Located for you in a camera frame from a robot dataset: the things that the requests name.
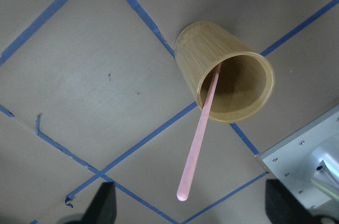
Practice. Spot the pink chopstick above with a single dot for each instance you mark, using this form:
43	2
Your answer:
184	187

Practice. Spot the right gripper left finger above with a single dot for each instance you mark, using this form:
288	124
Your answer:
103	208

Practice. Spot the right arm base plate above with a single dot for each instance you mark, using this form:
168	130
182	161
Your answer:
306	162

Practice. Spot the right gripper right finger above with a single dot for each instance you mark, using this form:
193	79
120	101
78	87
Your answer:
281	206

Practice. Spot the bamboo holder cup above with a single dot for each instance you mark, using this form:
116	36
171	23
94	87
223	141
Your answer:
246	79

